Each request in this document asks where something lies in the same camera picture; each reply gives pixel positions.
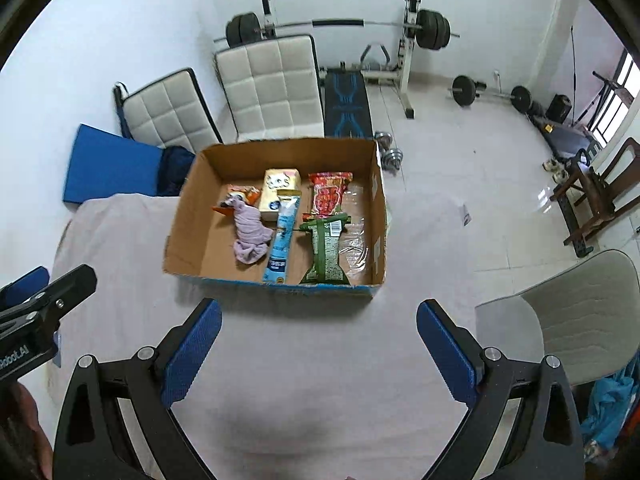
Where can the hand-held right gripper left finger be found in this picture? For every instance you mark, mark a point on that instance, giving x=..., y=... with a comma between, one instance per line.
x=192, y=347

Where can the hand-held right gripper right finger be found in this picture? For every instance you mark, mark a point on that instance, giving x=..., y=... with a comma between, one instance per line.
x=447, y=355

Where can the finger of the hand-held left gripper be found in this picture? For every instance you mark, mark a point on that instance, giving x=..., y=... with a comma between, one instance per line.
x=65, y=290
x=27, y=285

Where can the purple cloth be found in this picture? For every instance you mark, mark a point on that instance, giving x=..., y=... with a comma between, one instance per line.
x=250, y=230

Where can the long blue packet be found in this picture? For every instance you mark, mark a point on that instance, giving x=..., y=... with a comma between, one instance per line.
x=280, y=250

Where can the green snack packet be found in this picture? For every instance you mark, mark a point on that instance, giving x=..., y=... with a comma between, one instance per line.
x=325, y=255

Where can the red cartoon snack packet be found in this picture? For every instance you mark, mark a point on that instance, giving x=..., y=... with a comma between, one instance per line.
x=245, y=192

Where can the cardboard box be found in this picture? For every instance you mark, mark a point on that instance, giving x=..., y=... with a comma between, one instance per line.
x=225, y=170

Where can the yellow tissue pack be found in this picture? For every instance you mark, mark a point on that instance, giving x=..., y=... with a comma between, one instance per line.
x=280, y=182

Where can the red clear-window snack packet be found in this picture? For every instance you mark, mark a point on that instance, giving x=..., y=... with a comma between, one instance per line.
x=327, y=195

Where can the person's left hand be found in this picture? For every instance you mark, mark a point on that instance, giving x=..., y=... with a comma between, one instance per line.
x=25, y=435

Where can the grey tablecloth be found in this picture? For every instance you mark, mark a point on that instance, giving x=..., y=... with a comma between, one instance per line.
x=300, y=385

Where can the blue foam mat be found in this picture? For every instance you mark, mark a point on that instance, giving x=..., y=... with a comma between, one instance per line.
x=110, y=165

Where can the grey plastic chair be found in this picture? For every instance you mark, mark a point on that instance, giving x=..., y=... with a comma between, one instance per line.
x=575, y=310

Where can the small paper slip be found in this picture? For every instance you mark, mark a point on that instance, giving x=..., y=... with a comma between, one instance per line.
x=466, y=214

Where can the dark blue cloth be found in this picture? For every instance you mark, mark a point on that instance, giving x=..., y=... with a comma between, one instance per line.
x=172, y=170

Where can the chrome dumbbell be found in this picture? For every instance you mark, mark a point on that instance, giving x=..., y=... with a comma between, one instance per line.
x=392, y=160
x=384, y=139

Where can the white padded chair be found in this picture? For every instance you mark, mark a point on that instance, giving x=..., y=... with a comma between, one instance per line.
x=165, y=110
x=272, y=85

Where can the pair of white shoes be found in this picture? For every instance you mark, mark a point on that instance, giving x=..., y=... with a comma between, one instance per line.
x=555, y=170

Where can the brown wooden chair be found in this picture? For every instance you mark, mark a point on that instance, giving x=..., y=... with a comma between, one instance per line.
x=595, y=185

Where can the short barbell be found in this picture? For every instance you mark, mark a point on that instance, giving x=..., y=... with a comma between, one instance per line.
x=462, y=90

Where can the black weight bench pad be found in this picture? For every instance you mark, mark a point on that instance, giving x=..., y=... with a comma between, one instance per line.
x=347, y=105

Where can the black speaker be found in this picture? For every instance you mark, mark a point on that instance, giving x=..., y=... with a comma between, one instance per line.
x=558, y=109

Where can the white bench press rack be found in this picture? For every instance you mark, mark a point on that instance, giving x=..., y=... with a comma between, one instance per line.
x=405, y=85

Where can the black metal stand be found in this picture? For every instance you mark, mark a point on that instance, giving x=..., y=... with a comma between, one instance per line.
x=607, y=95

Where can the window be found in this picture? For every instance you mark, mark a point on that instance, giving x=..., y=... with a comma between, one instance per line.
x=622, y=95

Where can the long barbell with black plates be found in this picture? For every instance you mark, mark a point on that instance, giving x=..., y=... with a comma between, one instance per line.
x=335, y=22

